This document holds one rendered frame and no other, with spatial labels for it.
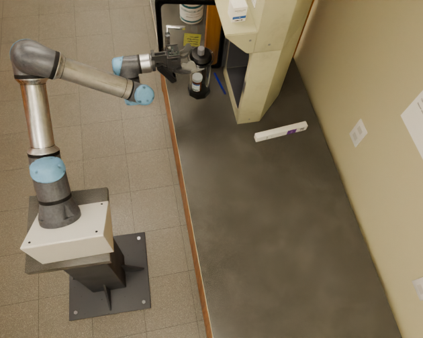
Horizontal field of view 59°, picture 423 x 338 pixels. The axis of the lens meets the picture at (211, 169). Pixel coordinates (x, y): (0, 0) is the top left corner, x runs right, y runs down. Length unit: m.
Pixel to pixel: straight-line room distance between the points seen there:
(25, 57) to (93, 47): 2.13
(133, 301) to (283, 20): 1.80
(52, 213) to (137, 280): 1.13
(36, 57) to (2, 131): 1.84
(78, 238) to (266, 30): 0.96
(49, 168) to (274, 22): 0.92
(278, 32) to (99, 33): 2.40
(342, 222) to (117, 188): 1.59
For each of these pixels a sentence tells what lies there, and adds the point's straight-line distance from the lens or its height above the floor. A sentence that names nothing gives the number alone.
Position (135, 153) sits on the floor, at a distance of 2.81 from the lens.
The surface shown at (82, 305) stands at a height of 0.02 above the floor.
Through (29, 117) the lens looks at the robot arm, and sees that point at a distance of 1.54.
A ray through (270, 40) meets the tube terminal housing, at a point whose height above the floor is 1.46.
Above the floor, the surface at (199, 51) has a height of 1.31.
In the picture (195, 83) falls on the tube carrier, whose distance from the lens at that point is 1.68.
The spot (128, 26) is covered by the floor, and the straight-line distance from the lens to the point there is 3.63.
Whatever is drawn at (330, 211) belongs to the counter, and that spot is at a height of 0.94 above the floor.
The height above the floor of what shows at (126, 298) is 0.02.
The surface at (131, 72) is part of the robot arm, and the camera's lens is 1.57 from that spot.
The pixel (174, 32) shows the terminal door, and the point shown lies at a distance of 1.78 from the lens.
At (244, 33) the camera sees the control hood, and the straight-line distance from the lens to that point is 1.38.
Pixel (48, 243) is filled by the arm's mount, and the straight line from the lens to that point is 1.40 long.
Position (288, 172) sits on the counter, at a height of 0.94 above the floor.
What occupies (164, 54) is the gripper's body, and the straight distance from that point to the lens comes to 1.57.
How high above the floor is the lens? 2.44
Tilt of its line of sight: 63 degrees down
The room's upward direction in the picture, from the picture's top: 8 degrees clockwise
